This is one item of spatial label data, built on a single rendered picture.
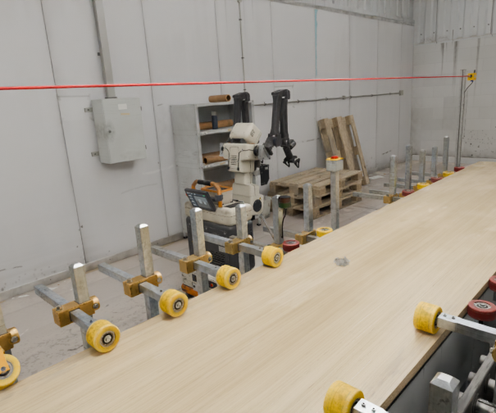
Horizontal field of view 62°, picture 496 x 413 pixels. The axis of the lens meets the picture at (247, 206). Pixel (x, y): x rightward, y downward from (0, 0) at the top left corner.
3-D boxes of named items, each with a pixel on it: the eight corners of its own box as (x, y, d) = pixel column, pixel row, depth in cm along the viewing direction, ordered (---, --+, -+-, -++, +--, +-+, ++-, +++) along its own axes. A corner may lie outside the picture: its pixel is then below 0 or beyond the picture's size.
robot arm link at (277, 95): (269, 88, 322) (279, 87, 315) (280, 90, 332) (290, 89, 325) (265, 146, 328) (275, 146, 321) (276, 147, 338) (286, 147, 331)
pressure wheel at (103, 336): (116, 329, 126) (97, 351, 123) (100, 313, 122) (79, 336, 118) (126, 335, 122) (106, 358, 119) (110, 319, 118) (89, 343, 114)
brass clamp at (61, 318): (53, 322, 134) (51, 308, 132) (93, 306, 143) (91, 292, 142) (61, 329, 130) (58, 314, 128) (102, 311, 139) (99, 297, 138)
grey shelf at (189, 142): (183, 238, 499) (169, 105, 460) (236, 220, 560) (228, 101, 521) (207, 245, 468) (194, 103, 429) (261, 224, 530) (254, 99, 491)
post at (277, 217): (275, 286, 214) (271, 195, 202) (280, 283, 216) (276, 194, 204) (281, 288, 211) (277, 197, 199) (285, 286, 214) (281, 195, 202)
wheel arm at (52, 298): (34, 294, 153) (32, 284, 152) (44, 290, 156) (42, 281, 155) (98, 342, 119) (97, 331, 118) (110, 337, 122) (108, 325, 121)
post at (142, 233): (150, 342, 161) (134, 224, 149) (157, 338, 163) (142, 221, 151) (155, 346, 158) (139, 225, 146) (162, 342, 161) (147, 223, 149)
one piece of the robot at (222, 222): (234, 294, 310) (225, 184, 289) (188, 276, 347) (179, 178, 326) (264, 279, 332) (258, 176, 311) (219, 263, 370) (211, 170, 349)
